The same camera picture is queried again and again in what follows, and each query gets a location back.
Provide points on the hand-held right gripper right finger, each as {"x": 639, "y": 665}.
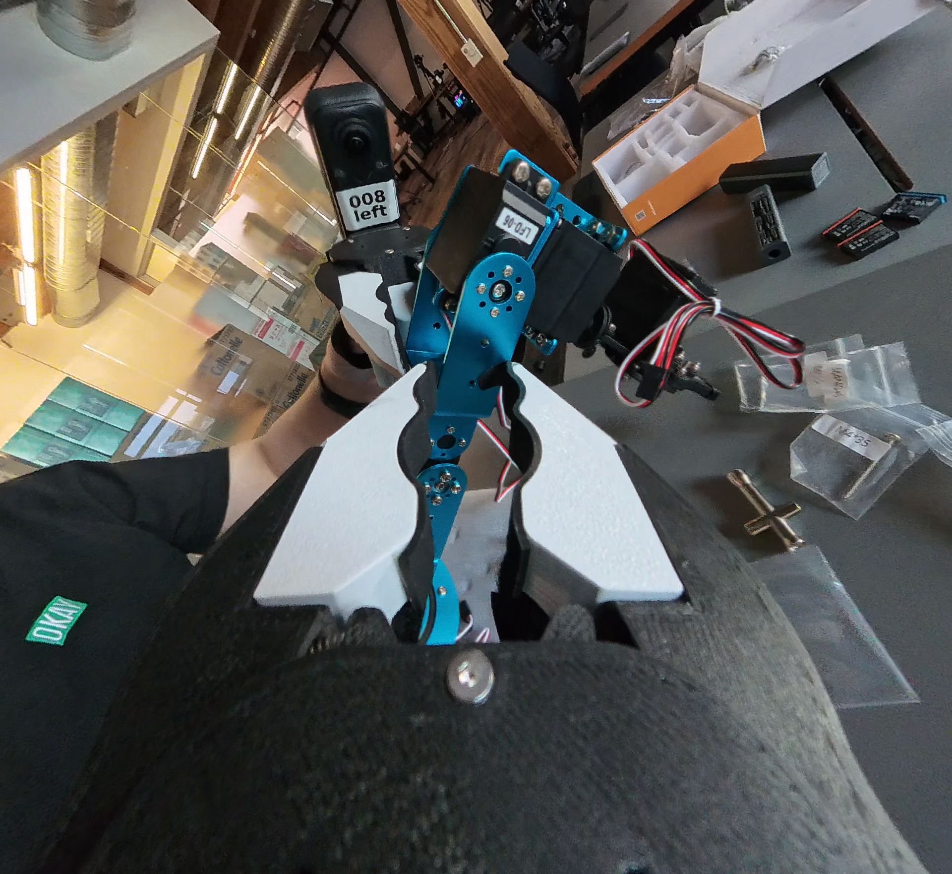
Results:
{"x": 595, "y": 517}

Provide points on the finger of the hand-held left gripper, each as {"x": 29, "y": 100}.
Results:
{"x": 364, "y": 327}
{"x": 403, "y": 308}

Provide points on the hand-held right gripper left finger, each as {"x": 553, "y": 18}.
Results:
{"x": 349, "y": 517}

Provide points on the blue toy robot arm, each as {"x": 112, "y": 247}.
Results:
{"x": 491, "y": 338}

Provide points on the person's left forearm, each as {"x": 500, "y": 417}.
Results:
{"x": 282, "y": 465}

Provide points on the grey desk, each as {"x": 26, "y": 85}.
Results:
{"x": 855, "y": 286}

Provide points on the person's left hand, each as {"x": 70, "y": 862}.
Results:
{"x": 349, "y": 377}

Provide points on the brown cardboard cartons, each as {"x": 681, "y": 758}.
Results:
{"x": 253, "y": 360}

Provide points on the wooden beam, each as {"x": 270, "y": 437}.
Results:
{"x": 476, "y": 33}

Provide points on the metal cross wrench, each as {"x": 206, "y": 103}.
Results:
{"x": 766, "y": 517}

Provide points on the black office chair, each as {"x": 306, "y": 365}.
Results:
{"x": 547, "y": 85}

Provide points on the scattered clear plastic screw bags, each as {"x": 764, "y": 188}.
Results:
{"x": 855, "y": 457}

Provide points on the stack of teal boxes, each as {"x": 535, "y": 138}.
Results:
{"x": 67, "y": 420}

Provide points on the white foam box insert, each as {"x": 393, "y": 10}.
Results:
{"x": 669, "y": 137}

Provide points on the person's black shirt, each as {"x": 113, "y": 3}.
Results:
{"x": 74, "y": 666}

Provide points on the orange cardboard box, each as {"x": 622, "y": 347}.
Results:
{"x": 699, "y": 178}

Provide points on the black perforated block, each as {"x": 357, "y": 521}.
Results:
{"x": 766, "y": 227}

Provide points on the long black rectangular block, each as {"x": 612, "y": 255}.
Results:
{"x": 773, "y": 173}

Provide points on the black pack orange stripe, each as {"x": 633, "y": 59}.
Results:
{"x": 851, "y": 224}
{"x": 869, "y": 240}

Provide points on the small metal part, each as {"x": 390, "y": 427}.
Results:
{"x": 766, "y": 57}

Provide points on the black pack blue print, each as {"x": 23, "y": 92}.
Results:
{"x": 915, "y": 206}

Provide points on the slim silver air duct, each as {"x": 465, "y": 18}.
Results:
{"x": 294, "y": 33}

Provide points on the ribbed silver air duct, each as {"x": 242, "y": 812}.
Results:
{"x": 74, "y": 219}

